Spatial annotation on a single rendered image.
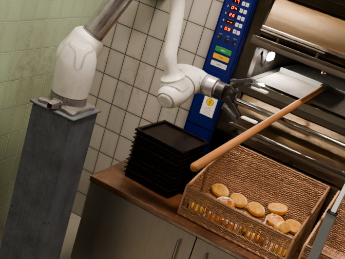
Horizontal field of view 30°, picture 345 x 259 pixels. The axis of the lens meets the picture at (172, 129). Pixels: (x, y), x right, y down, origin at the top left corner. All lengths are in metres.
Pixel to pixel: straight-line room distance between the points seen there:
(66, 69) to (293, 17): 1.17
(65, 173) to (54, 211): 0.19
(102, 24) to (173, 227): 0.98
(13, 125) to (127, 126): 0.67
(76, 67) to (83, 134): 0.31
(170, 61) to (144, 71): 0.93
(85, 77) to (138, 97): 0.98
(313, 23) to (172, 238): 1.21
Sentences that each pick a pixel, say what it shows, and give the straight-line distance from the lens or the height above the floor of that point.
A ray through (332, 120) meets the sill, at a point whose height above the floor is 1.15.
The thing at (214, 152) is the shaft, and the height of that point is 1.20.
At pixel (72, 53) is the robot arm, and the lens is 2.62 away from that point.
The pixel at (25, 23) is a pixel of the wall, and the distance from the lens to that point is 3.12.
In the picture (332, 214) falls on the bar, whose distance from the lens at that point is 2.67.
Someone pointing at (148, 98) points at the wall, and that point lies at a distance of 3.54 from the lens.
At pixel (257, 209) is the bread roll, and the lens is 3.24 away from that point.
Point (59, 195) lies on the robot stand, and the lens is 2.81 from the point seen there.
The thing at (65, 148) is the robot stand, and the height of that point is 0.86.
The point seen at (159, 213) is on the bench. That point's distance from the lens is 3.02.
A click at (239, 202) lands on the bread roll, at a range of 3.26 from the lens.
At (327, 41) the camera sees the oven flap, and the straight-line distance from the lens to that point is 3.15.
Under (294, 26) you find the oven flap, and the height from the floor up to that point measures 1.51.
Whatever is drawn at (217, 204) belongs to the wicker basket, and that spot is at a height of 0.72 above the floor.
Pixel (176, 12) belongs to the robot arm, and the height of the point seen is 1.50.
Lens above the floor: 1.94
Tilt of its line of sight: 20 degrees down
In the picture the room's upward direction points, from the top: 17 degrees clockwise
